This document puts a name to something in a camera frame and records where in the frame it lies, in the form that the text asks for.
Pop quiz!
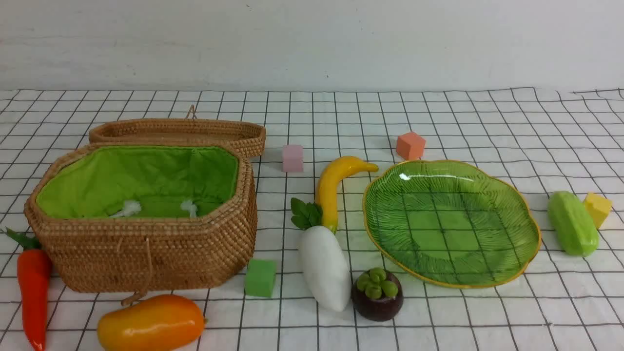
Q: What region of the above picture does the dark purple mangosteen toy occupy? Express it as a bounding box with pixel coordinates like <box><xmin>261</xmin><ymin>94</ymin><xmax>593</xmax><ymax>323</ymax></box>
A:
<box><xmin>351</xmin><ymin>267</ymin><xmax>404</xmax><ymax>322</ymax></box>

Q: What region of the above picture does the woven wicker basket green lining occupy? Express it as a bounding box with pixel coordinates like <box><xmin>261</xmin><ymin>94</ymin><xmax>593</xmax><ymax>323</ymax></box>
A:
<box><xmin>24</xmin><ymin>142</ymin><xmax>258</xmax><ymax>293</ymax></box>

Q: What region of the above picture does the orange yellow mango toy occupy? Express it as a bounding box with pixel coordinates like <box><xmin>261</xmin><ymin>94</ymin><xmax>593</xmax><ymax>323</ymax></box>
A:
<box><xmin>97</xmin><ymin>294</ymin><xmax>207</xmax><ymax>351</ymax></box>

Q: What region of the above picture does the green leaf-shaped glass plate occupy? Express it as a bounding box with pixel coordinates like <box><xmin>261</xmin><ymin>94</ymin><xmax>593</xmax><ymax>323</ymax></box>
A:
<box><xmin>362</xmin><ymin>160</ymin><xmax>542</xmax><ymax>289</ymax></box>

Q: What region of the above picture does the green foam cube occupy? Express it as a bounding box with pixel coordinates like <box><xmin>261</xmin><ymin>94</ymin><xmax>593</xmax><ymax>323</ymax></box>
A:
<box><xmin>245</xmin><ymin>258</ymin><xmax>276</xmax><ymax>298</ymax></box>

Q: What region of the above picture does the yellow foam cube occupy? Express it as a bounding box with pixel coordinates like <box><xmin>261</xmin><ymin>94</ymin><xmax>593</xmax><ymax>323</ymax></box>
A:
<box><xmin>583</xmin><ymin>193</ymin><xmax>612</xmax><ymax>230</ymax></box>

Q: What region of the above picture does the woven wicker basket lid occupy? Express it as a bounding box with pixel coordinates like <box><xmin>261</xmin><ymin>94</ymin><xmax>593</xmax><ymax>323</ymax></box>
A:
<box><xmin>89</xmin><ymin>106</ymin><xmax>267</xmax><ymax>158</ymax></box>

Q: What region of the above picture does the green cucumber toy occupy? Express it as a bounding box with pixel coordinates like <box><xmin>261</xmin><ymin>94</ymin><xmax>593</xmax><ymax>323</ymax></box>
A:
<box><xmin>547</xmin><ymin>191</ymin><xmax>599</xmax><ymax>257</ymax></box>

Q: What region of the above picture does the yellow banana toy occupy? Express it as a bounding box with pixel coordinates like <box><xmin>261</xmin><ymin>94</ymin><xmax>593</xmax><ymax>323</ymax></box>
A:
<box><xmin>315</xmin><ymin>156</ymin><xmax>379</xmax><ymax>233</ymax></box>

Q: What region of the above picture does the white radish toy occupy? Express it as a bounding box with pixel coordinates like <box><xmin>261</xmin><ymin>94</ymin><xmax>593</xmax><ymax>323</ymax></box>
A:
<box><xmin>290</xmin><ymin>197</ymin><xmax>351</xmax><ymax>312</ymax></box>

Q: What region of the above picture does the pink foam cube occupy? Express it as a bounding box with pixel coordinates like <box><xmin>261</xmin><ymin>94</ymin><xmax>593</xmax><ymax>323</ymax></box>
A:
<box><xmin>282</xmin><ymin>144</ymin><xmax>305</xmax><ymax>173</ymax></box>

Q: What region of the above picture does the orange foam cube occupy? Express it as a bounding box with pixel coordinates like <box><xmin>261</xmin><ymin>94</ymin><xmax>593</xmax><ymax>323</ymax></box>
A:
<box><xmin>396</xmin><ymin>132</ymin><xmax>426</xmax><ymax>160</ymax></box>

